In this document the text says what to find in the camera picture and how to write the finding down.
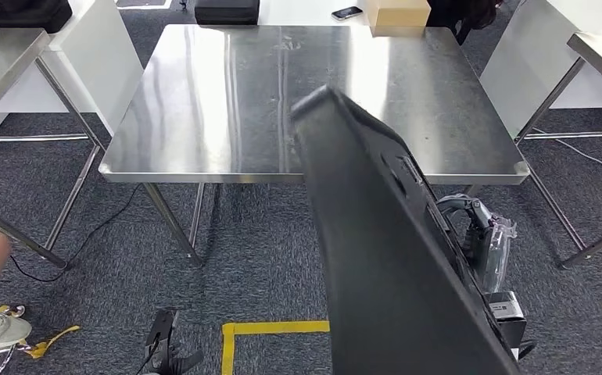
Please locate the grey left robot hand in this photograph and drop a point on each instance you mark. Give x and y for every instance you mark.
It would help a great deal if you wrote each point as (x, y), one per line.
(176, 365)

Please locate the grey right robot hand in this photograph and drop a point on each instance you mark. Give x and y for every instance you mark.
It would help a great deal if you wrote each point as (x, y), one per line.
(487, 248)

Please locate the black plastic plate bracket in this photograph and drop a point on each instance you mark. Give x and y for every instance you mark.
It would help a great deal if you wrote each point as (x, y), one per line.
(384, 269)

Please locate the yellow floor tape square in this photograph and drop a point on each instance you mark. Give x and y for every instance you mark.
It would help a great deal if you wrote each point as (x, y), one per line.
(275, 327)

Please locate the crumpled yellow tape scrap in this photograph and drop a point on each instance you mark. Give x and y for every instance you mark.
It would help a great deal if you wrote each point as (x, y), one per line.
(42, 349)

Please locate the white desk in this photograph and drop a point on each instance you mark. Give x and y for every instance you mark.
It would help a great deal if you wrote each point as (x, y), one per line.
(301, 13)
(99, 62)
(529, 52)

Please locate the brown cardboard box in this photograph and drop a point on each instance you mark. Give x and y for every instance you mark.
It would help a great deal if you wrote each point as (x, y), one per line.
(399, 13)

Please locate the black smartphone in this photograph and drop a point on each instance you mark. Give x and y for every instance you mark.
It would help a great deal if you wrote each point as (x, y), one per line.
(347, 13)

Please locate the black zip case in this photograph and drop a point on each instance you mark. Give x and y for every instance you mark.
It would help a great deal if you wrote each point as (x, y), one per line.
(228, 10)

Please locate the black bag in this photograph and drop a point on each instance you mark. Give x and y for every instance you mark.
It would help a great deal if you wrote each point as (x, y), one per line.
(26, 13)

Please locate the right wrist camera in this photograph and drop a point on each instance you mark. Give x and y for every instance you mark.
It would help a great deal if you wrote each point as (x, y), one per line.
(505, 310)

